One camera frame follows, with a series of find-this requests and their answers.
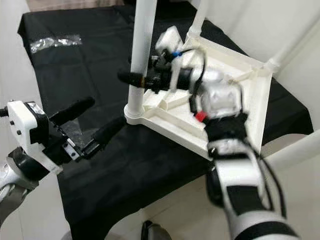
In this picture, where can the brown striped fabric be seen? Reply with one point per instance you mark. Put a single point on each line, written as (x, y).
(80, 5)

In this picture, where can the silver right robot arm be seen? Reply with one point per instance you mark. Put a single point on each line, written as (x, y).
(225, 97)

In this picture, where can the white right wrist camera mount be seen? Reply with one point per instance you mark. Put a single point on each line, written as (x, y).
(167, 37)

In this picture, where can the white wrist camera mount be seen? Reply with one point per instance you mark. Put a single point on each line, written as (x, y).
(167, 37)
(22, 122)

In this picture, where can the black table cloth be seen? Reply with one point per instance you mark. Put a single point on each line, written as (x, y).
(90, 75)

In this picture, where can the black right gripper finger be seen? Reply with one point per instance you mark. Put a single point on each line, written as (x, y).
(137, 80)

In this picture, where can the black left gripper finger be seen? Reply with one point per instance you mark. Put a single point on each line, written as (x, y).
(106, 136)
(73, 110)

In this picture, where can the clear plastic wrap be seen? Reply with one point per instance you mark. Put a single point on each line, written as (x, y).
(55, 44)

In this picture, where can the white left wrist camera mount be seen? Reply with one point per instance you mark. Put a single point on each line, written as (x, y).
(22, 122)

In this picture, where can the white plastic table top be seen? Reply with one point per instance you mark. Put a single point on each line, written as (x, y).
(180, 115)

